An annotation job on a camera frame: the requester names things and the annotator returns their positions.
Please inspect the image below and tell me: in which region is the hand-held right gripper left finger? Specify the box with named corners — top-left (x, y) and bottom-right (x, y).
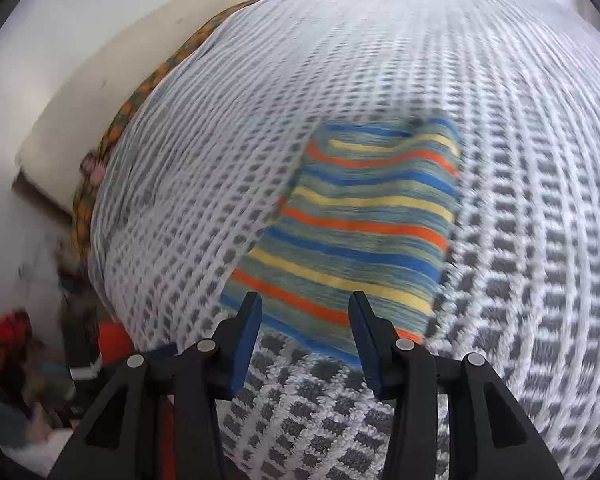
top-left (47, 291), bottom-right (263, 480)

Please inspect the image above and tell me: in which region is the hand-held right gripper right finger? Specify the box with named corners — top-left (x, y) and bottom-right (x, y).
top-left (348, 291), bottom-right (566, 480)

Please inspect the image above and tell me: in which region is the striped knit sweater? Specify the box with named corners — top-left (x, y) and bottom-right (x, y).
top-left (220, 117), bottom-right (463, 366)

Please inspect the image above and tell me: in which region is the red bundled cloth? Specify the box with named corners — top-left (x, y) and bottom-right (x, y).
top-left (0, 310), bottom-right (33, 391)

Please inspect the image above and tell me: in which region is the white grey checked blanket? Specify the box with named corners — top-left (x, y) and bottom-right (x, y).
top-left (87, 0), bottom-right (600, 480)

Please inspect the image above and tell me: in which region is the cream headboard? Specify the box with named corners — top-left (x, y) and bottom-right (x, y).
top-left (12, 0), bottom-right (276, 216)

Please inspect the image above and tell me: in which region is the orange green patterned bedsheet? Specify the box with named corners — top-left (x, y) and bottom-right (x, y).
top-left (70, 0), bottom-right (281, 261)

